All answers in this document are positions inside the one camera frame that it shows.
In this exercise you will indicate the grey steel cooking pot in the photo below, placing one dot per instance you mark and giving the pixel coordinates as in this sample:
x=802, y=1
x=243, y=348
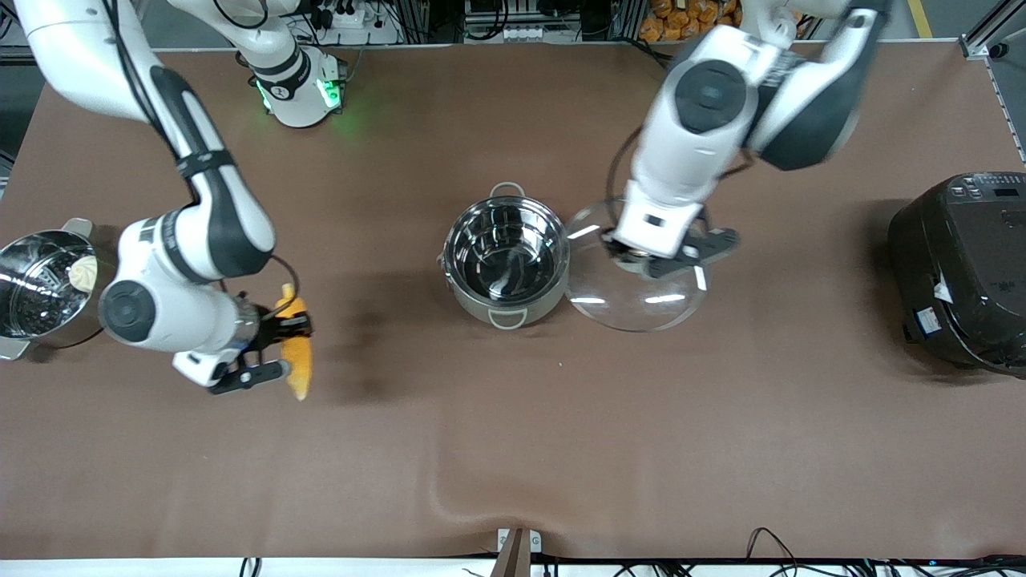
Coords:
x=497, y=264

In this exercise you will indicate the yellow corn cob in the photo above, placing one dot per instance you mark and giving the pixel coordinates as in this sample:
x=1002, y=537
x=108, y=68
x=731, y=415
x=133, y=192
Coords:
x=300, y=365

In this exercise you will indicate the glass pot lid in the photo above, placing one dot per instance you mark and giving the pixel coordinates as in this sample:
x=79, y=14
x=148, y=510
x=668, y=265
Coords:
x=633, y=308

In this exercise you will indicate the shiny steel steamer pot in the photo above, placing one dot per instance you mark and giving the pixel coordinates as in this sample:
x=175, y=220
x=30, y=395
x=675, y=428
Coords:
x=48, y=280

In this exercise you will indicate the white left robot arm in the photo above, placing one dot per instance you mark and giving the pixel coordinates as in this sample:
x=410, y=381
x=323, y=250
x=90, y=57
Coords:
x=697, y=144

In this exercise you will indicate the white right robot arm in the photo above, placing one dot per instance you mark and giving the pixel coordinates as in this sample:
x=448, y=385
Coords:
x=216, y=208

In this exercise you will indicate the aluminium frame profile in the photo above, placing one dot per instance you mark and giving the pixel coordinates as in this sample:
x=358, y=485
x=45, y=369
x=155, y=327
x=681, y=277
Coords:
x=994, y=28

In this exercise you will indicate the white steamed bun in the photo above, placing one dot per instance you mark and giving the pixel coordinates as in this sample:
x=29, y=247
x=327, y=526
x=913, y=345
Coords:
x=82, y=274

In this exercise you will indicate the brown table cloth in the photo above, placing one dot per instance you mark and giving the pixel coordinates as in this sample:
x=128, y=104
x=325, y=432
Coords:
x=513, y=441

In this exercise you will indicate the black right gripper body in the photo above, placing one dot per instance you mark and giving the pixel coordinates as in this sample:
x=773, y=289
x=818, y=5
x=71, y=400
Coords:
x=270, y=329

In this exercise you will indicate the bag of orange snacks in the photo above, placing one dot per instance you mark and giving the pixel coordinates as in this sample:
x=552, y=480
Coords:
x=681, y=20

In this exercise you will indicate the black rice cooker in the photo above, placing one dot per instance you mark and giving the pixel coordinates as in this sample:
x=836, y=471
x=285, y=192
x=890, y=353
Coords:
x=970, y=280

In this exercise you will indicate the small white power strip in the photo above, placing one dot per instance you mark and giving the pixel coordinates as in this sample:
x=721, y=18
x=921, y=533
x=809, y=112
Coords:
x=521, y=34

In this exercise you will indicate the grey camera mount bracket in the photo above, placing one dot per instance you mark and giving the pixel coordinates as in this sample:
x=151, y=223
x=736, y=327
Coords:
x=517, y=553

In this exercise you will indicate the white power strip with plugs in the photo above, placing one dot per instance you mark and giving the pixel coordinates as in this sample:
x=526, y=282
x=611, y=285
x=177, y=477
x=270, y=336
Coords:
x=353, y=20

